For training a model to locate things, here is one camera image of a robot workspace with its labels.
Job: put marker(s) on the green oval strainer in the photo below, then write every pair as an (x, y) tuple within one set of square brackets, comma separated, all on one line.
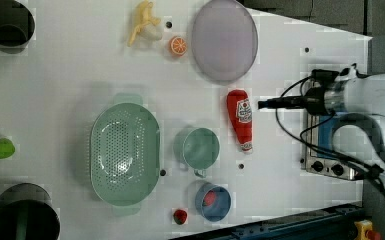
[(124, 154)]

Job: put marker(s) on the black cylinder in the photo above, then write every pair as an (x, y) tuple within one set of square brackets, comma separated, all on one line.
[(17, 24), (26, 213)]

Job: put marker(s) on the orange slice toy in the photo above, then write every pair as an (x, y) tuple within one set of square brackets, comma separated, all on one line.
[(178, 46)]

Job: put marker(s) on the yellow peeled banana toy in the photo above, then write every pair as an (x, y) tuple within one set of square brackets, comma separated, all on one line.
[(145, 24)]

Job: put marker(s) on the black cylinder lower left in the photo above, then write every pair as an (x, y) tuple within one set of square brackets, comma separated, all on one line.
[(26, 213)]

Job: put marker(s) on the green lime toy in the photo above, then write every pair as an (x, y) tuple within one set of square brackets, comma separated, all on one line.
[(7, 148)]

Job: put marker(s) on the blue cup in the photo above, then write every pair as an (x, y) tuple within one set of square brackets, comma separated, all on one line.
[(219, 209)]

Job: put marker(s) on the black cylinder upper left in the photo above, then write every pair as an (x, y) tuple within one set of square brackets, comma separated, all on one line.
[(17, 24)]

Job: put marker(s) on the yellow red emergency button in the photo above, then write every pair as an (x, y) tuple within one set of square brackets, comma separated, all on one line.
[(365, 231)]

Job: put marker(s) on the blue metal frame rail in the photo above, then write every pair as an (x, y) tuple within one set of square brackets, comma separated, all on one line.
[(333, 223)]

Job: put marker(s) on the green mug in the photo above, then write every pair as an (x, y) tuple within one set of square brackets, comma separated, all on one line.
[(196, 148)]

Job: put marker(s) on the red plush ketchup bottle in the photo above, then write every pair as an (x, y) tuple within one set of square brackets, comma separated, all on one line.
[(240, 115)]

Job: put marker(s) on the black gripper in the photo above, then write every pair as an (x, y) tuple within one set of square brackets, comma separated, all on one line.
[(313, 102)]

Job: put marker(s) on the grey round plate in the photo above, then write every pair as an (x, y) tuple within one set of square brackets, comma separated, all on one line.
[(224, 40)]

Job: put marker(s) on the red strawberry toy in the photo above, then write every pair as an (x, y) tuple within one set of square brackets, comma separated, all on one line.
[(180, 216)]

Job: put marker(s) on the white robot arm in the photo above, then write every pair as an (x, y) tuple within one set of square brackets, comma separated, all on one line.
[(353, 95)]

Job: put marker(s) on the red toy in blue cup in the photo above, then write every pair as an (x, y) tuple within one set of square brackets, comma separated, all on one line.
[(209, 198)]

